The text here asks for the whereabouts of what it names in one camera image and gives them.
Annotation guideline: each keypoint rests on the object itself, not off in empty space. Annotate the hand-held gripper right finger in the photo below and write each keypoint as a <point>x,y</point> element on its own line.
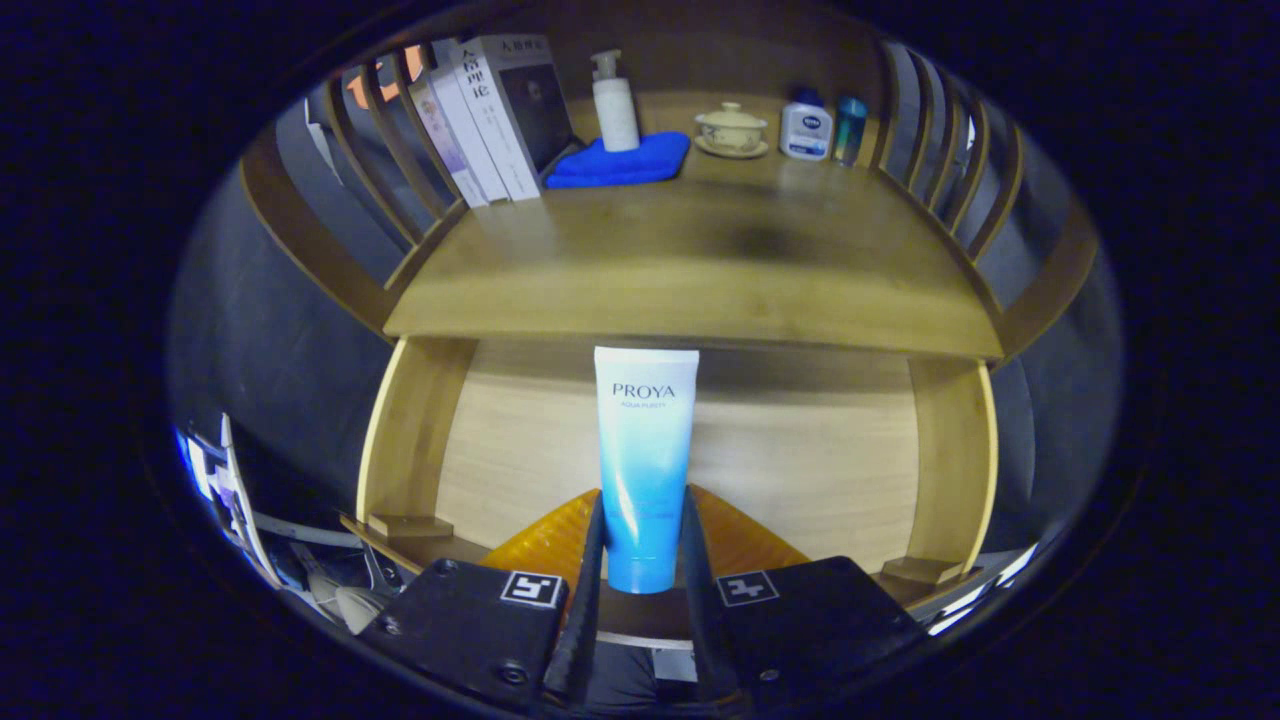
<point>700,620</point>

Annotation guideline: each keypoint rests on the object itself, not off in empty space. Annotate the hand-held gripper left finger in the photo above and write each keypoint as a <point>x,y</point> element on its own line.
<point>588,620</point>

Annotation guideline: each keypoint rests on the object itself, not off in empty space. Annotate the blue white cosmetic tube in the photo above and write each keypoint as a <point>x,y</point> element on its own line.
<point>645,450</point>

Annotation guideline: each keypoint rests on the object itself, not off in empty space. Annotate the wooden drawer with black knob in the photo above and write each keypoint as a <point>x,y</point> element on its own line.
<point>800,450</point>

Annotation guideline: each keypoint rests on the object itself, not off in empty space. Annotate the wooden countertop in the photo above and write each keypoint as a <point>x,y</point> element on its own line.
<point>700,260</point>

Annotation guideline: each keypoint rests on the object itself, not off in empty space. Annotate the wooden cabinet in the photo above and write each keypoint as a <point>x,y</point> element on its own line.
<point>300,240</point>

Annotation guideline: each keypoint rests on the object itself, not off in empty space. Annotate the blue folded cloth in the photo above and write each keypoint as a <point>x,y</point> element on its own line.
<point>620,162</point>

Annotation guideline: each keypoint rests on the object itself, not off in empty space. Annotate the beige lidded teacup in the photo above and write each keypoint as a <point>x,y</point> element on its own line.
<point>732,130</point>

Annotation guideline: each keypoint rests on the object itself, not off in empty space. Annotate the thin purple book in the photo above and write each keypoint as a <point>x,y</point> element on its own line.
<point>445,140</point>

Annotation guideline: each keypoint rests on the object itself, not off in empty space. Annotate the white lotion bottle blue cap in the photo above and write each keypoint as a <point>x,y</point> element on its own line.
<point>806,128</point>

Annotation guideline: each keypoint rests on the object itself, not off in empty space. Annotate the thin white book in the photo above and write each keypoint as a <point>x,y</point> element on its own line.
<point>470,125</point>

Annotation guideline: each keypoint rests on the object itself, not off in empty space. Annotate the slim teal bottle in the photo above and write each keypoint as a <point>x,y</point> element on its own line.
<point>850,132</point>

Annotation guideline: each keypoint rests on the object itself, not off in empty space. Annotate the white pump bottle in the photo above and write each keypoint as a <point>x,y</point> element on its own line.
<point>616,110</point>

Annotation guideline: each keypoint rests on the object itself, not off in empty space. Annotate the thick grey white book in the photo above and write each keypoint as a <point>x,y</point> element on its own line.
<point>520,100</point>

